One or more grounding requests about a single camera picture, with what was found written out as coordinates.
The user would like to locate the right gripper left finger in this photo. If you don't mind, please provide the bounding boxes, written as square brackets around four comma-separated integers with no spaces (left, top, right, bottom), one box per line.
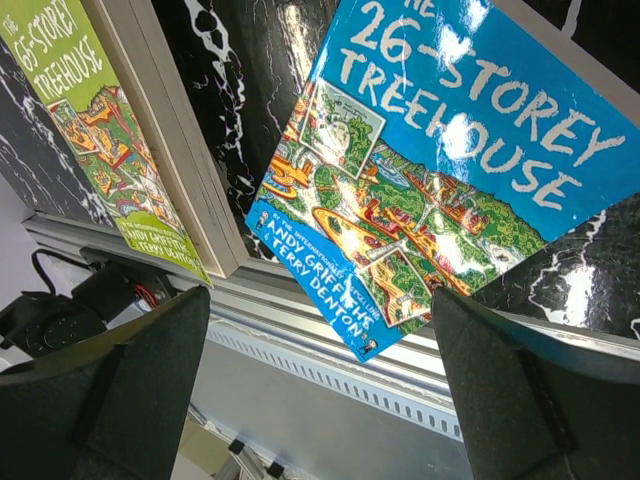
[1,286,210,479]

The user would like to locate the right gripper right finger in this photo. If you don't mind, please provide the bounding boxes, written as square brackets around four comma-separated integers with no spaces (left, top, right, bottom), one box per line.
[432,288,639,479]

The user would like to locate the lime green 65-Storey Treehouse book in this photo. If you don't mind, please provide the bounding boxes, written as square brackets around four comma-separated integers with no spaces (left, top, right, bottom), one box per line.
[1,1,247,282]

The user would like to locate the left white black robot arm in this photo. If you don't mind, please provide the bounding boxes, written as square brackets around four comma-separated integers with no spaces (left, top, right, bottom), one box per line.
[1,248,107,358]

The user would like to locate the blue 26-Storey Treehouse book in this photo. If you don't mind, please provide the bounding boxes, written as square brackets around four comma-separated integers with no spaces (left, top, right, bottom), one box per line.
[246,1,639,362]

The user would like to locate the black marble pattern mat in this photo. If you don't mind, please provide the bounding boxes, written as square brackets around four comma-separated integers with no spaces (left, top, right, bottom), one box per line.
[1,1,639,338]

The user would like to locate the white slotted cable duct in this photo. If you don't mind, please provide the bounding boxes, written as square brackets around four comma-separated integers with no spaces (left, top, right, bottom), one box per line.
[207,322,463,442]

